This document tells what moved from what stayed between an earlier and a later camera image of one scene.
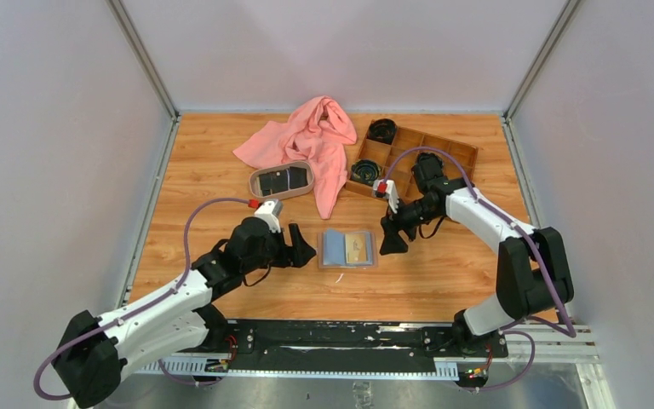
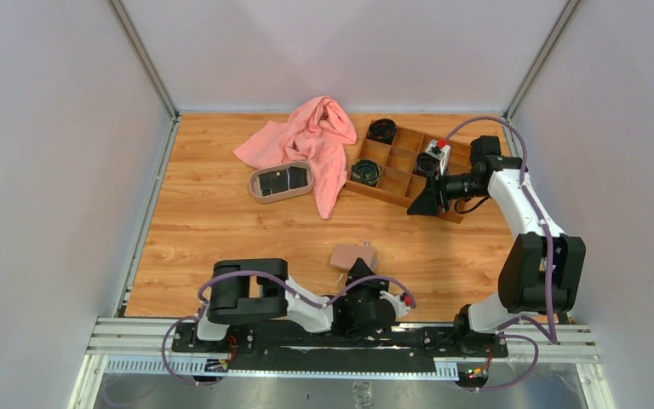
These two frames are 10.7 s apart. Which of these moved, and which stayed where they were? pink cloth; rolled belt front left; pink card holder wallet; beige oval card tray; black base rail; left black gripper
Moved: pink card holder wallet; left black gripper
Stayed: black base rail; rolled belt front left; beige oval card tray; pink cloth
